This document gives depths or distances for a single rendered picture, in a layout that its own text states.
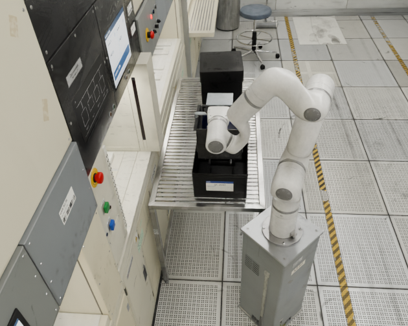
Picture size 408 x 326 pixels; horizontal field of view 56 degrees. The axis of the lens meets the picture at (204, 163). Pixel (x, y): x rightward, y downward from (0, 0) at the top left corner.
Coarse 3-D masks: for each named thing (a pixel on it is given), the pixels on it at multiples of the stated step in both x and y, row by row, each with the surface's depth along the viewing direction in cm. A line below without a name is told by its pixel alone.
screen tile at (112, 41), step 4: (112, 36) 143; (116, 36) 148; (108, 40) 139; (112, 40) 144; (116, 40) 148; (108, 44) 139; (112, 44) 144; (116, 44) 148; (108, 48) 139; (112, 48) 144; (116, 52) 148; (116, 56) 148; (112, 60) 144; (116, 60) 149; (112, 64) 144
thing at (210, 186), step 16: (208, 160) 220; (224, 160) 219; (240, 160) 218; (192, 176) 191; (208, 176) 190; (224, 176) 189; (240, 176) 188; (208, 192) 198; (224, 192) 197; (240, 192) 196
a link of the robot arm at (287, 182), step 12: (288, 168) 153; (300, 168) 155; (276, 180) 151; (288, 180) 149; (300, 180) 152; (276, 192) 152; (288, 192) 149; (300, 192) 152; (276, 204) 166; (288, 204) 162
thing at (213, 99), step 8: (208, 96) 178; (216, 96) 178; (224, 96) 178; (232, 96) 177; (208, 104) 174; (216, 104) 173; (224, 104) 173; (200, 112) 183; (200, 120) 191; (200, 128) 186; (200, 136) 179; (200, 144) 182; (200, 152) 185; (208, 152) 185; (224, 152) 184; (240, 152) 183
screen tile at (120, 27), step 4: (120, 20) 153; (120, 24) 154; (124, 24) 159; (116, 28) 148; (120, 28) 154; (124, 28) 159; (120, 32) 154; (124, 32) 159; (124, 36) 159; (124, 40) 159; (120, 44) 154; (124, 44) 159; (120, 48) 154
